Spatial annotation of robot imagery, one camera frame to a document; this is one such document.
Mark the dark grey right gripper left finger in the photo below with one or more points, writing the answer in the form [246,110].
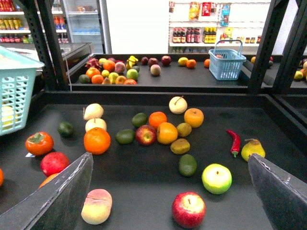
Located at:
[56,205]

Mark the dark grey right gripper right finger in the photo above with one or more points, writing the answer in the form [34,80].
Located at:
[283,196]

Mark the light blue plastic basket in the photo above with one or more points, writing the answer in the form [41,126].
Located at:
[17,78]

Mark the black metal shelf rack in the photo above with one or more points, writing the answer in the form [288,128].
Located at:
[46,43]

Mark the flat peach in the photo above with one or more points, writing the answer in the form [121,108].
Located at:
[97,207]

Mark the yellow green pear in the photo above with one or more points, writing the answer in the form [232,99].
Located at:
[252,146]

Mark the persimmon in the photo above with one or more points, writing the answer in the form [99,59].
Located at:
[39,143]

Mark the red chili pepper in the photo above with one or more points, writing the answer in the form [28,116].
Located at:
[235,149]

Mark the green apple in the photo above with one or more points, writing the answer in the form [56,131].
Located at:
[216,179]

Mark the large orange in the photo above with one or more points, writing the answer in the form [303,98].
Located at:
[96,141]

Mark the red apple front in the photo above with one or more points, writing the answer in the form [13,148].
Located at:
[188,209]

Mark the dark green avocado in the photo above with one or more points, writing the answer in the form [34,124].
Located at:
[187,165]

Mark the red yellow apple middle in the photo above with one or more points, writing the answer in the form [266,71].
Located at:
[146,135]

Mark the yellow orange apple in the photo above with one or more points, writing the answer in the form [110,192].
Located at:
[194,117]

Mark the pale yellow apple with stem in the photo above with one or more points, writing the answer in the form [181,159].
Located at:
[178,105]

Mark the small blue background basket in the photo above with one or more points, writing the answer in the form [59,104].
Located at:
[226,64]

